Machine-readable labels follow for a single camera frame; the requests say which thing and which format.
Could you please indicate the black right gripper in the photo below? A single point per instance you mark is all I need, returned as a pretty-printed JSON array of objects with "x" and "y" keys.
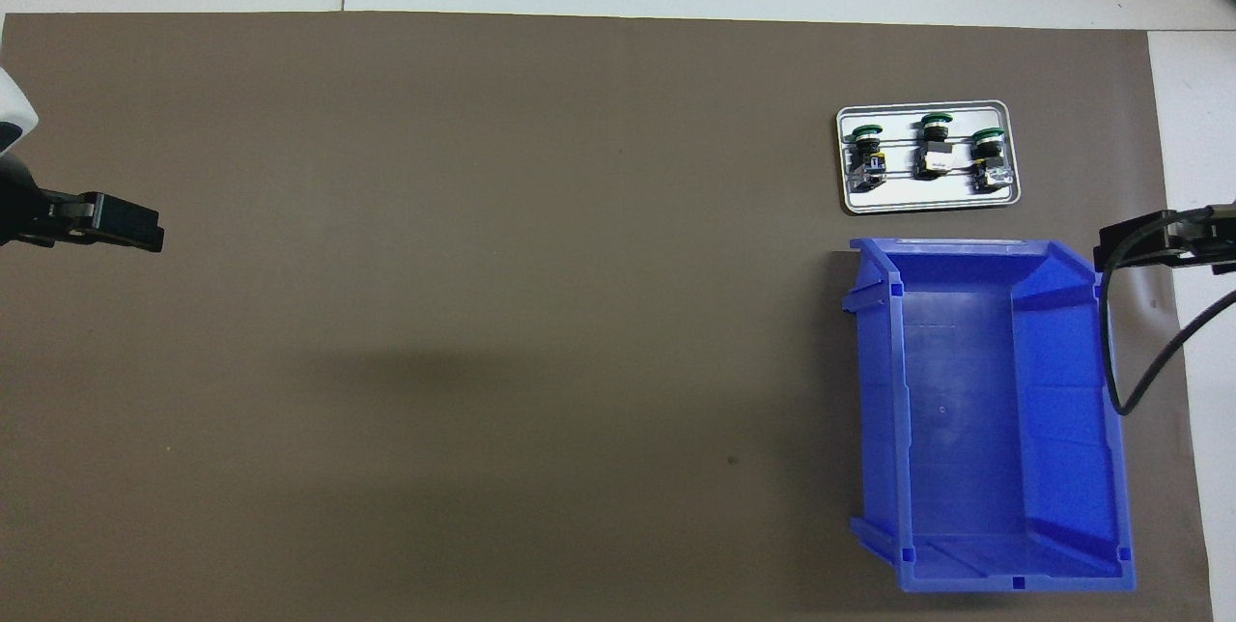
[{"x": 1207, "y": 234}]

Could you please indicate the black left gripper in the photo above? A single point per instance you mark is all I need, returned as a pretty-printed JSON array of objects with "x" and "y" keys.
[{"x": 14, "y": 207}]

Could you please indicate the green push button switch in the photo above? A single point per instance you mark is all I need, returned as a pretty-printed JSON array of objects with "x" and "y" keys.
[
  {"x": 867, "y": 163},
  {"x": 935, "y": 158},
  {"x": 990, "y": 168}
]

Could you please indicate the silver metal tray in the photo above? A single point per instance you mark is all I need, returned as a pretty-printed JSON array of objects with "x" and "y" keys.
[{"x": 927, "y": 199}]

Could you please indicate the blue plastic storage bin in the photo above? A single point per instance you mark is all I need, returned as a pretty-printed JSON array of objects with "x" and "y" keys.
[{"x": 966, "y": 409}]

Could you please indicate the brown table mat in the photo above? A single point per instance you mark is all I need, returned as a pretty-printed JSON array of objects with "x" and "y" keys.
[{"x": 483, "y": 313}]

